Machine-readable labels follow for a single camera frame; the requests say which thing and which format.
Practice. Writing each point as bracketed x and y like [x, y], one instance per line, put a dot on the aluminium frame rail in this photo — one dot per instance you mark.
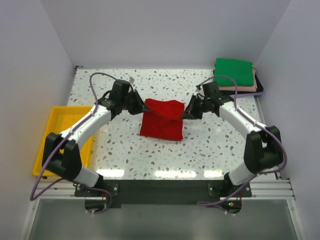
[210, 148]

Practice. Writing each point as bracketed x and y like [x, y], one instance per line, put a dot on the folded pink t shirt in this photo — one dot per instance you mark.
[250, 87]

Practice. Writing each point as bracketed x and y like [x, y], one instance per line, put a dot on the folded green t shirt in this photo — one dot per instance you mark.
[241, 71]

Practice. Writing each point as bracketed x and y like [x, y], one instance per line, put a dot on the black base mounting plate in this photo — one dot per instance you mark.
[206, 193]

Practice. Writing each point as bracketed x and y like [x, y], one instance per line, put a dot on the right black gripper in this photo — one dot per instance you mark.
[190, 112]

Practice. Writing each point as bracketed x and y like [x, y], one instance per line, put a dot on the yellow plastic bin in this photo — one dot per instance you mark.
[60, 119]

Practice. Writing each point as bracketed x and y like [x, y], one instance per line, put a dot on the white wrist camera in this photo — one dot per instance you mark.
[198, 88]
[131, 80]

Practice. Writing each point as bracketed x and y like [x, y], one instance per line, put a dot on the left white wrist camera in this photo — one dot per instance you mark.
[131, 80]

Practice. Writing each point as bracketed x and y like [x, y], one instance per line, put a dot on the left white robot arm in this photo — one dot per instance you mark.
[61, 154]

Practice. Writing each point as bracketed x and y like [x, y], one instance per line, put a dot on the red t shirt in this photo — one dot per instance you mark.
[163, 121]

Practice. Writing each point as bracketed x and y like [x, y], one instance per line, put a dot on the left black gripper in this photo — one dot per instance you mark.
[140, 106]

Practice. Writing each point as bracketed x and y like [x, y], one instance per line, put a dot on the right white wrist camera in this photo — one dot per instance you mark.
[198, 88]

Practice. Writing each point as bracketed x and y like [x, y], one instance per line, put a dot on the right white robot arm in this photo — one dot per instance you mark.
[263, 147]

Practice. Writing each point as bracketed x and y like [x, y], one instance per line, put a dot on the folded black t shirt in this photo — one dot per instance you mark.
[258, 92]

